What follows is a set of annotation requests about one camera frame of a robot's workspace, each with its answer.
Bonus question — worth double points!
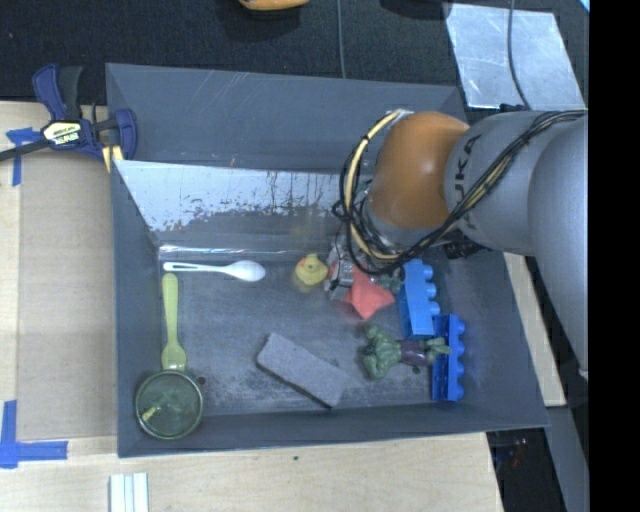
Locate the yellow rubber duck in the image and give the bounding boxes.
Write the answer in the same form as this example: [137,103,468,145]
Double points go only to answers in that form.
[292,252,330,294]

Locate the red-orange angular toy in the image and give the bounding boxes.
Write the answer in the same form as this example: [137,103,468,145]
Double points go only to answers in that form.
[343,269,397,321]

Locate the blue toy building brick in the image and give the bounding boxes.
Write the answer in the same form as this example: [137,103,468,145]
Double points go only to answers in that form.
[396,258,443,338]
[430,313,468,403]

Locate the green toy figure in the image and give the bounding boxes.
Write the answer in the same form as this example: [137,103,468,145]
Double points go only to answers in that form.
[360,323,453,382]

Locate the white plastic spoon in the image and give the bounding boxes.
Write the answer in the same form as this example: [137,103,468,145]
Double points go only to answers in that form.
[162,259,267,284]

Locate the grey flat block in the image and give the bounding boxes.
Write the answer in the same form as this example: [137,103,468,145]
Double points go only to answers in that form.
[255,332,352,409]

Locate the yellow-green plastic spoon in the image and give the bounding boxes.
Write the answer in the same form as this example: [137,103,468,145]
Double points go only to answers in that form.
[160,272,188,373]

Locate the grey metal bin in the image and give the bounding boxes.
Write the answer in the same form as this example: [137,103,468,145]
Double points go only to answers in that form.
[104,62,552,459]

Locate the pale wood board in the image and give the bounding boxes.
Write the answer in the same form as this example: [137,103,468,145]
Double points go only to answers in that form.
[14,152,121,444]

